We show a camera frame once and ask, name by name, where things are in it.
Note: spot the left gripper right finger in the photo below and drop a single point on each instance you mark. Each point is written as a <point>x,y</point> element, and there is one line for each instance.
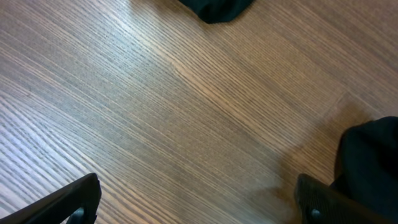
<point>319,204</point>

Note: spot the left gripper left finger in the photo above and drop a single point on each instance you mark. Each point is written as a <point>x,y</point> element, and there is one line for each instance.
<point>76,202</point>

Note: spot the black polo shirt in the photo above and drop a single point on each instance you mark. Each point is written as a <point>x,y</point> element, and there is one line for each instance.
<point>366,166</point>

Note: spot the black folded garment bottom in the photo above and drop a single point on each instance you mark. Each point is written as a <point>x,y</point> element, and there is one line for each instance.
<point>217,11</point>

